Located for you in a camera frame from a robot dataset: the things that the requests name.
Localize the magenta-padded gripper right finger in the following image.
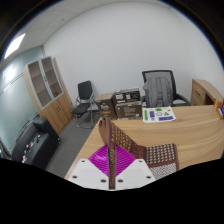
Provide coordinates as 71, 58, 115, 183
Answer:
114, 146, 157, 188

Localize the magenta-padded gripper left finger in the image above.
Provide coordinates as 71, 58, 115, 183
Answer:
67, 144, 111, 190

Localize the brown patterned towel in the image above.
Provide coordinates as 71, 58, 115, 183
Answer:
97, 116, 180, 191

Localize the black leather sofa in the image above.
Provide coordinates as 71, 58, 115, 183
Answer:
11, 116, 62, 170

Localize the wide brown cardboard box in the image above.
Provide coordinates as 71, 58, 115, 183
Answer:
114, 101, 144, 121

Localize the tall brown cardboard box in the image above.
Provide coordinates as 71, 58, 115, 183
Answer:
95, 92, 118, 121

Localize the black printed box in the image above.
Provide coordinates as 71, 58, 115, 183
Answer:
112, 87, 142, 105

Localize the black visitor chair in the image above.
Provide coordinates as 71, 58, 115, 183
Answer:
71, 79, 100, 130

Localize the grey backpack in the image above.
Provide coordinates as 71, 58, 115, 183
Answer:
143, 76, 175, 108

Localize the wooden cabinet with glass doors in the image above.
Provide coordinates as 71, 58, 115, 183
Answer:
22, 55, 74, 136

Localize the black mesh office chair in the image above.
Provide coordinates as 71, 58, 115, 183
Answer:
140, 69, 191, 109

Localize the orange box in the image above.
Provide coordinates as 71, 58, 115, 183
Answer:
214, 98, 224, 120

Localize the low wooden side cabinet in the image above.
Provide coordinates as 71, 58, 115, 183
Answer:
190, 78, 224, 107

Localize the ceiling light panel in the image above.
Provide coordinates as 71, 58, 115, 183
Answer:
3, 32, 27, 61

